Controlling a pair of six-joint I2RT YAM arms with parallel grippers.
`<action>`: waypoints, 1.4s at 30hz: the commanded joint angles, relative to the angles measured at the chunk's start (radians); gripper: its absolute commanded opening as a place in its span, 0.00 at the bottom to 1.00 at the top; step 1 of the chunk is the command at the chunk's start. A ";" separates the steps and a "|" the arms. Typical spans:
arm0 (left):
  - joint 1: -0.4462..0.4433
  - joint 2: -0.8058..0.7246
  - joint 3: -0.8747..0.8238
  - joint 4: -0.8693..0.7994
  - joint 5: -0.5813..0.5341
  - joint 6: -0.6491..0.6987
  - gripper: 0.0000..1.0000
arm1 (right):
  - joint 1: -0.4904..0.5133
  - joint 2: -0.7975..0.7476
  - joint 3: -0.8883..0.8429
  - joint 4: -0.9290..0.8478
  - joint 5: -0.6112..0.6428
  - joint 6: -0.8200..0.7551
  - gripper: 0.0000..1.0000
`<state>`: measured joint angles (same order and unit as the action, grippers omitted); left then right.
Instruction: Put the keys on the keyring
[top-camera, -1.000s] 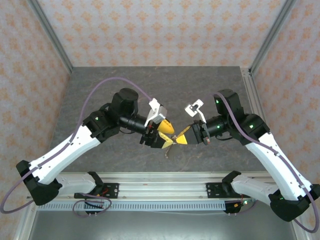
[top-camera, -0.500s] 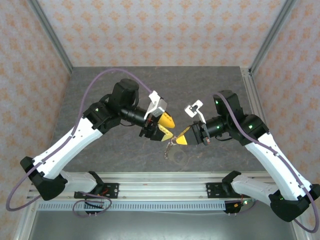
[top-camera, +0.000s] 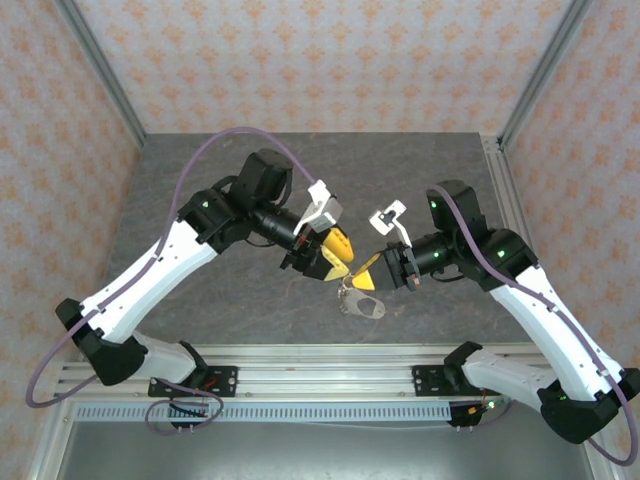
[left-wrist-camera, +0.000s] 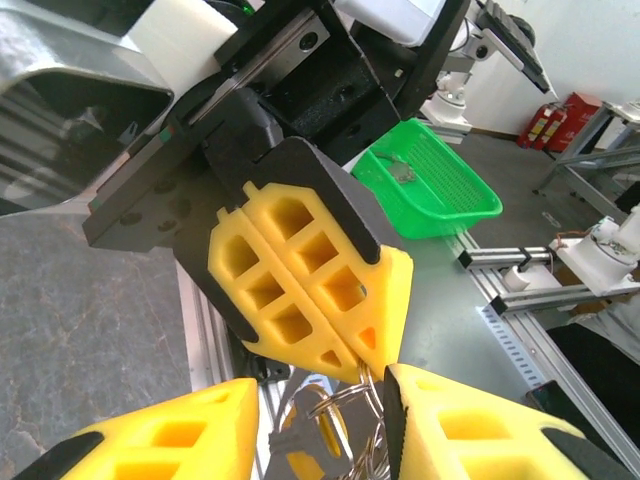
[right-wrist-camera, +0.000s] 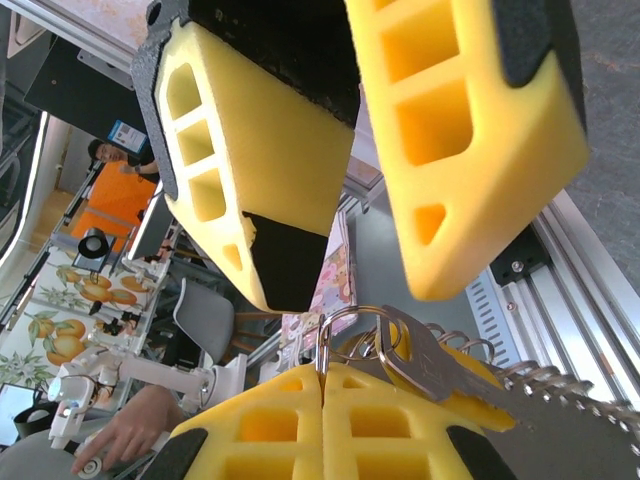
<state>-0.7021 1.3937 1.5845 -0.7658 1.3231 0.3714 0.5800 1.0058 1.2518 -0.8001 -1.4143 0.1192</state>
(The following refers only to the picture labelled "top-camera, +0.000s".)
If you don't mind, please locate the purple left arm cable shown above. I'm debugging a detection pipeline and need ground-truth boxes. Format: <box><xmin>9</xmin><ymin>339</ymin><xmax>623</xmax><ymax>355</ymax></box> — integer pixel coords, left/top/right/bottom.
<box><xmin>24</xmin><ymin>126</ymin><xmax>321</xmax><ymax>409</ymax></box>

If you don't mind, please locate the aluminium side rail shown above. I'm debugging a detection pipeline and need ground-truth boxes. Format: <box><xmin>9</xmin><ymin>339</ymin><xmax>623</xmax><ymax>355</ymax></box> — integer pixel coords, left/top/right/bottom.
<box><xmin>480</xmin><ymin>133</ymin><xmax>532</xmax><ymax>241</ymax></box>

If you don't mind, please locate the long aluminium base rail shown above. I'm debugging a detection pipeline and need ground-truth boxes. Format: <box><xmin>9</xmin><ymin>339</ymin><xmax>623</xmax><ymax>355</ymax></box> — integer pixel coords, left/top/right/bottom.
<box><xmin>57</xmin><ymin>343</ymin><xmax>551</xmax><ymax>402</ymax></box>

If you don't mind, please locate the grey slotted cable duct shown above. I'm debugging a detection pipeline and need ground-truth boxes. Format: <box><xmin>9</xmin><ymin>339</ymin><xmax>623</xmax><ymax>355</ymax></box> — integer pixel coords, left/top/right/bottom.
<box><xmin>74</xmin><ymin>403</ymin><xmax>454</xmax><ymax>424</ymax></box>

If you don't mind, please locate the aluminium frame post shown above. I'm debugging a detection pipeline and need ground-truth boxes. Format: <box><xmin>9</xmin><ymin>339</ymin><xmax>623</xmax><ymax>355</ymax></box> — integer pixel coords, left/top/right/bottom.
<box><xmin>498</xmin><ymin>0</ymin><xmax>595</xmax><ymax>151</ymax></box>
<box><xmin>53</xmin><ymin>0</ymin><xmax>147</xmax><ymax>147</ymax></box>

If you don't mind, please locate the thin purple cable loop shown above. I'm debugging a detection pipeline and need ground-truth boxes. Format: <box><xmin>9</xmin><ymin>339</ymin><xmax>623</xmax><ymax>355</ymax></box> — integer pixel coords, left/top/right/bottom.
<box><xmin>143</xmin><ymin>389</ymin><xmax>227</xmax><ymax>435</ymax></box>

